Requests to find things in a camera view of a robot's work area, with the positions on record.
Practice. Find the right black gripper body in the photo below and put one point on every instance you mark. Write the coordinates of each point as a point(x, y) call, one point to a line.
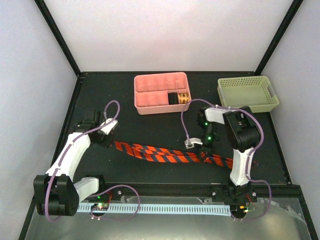
point(211, 148)

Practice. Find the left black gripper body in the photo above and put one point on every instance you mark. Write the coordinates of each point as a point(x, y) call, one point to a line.
point(103, 142)

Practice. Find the orange navy striped tie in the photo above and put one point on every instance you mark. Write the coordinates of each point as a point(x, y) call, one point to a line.
point(165, 155)

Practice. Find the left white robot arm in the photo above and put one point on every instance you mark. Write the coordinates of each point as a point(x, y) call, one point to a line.
point(55, 192)

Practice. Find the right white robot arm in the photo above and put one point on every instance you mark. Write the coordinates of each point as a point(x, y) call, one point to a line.
point(243, 136)

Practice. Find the rolled yellow patterned tie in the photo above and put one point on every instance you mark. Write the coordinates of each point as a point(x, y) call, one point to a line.
point(183, 98)

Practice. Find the rolled black tie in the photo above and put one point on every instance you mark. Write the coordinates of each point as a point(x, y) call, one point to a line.
point(173, 98)

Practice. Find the green perforated plastic basket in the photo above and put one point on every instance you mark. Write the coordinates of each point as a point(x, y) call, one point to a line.
point(255, 92)

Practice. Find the pink compartment organizer box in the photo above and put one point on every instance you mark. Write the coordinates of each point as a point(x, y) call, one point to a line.
point(151, 92)

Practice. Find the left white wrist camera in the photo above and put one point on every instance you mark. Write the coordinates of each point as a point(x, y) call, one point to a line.
point(108, 126)

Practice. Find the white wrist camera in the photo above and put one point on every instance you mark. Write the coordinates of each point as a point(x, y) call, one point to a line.
point(191, 142)
point(108, 126)

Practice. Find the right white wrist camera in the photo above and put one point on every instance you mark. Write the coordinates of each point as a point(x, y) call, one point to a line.
point(191, 142)

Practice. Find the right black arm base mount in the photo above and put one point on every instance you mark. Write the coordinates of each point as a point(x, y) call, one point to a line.
point(225, 193)

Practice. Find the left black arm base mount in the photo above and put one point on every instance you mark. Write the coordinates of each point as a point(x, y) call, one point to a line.
point(94, 195)

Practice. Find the light blue slotted cable duct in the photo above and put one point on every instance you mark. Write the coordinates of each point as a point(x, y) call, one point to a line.
point(162, 209)

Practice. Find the black left frame post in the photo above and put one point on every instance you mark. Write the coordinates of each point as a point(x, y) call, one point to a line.
point(44, 10)

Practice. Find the black frame post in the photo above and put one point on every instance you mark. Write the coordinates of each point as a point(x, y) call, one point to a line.
point(280, 32)
point(44, 10)

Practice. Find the black right frame post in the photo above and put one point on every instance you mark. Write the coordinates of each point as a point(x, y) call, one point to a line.
point(280, 32)

